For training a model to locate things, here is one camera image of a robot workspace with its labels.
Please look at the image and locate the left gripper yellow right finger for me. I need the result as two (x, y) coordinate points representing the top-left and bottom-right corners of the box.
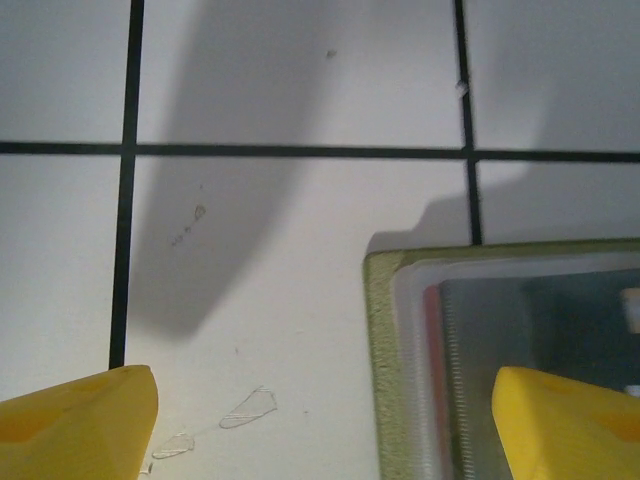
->
(492, 366), (640, 480)

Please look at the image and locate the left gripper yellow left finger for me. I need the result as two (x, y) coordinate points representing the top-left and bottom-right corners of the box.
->
(0, 364), (159, 480)

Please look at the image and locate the green felt card holder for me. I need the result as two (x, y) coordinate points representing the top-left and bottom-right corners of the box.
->
(363, 239), (640, 480)

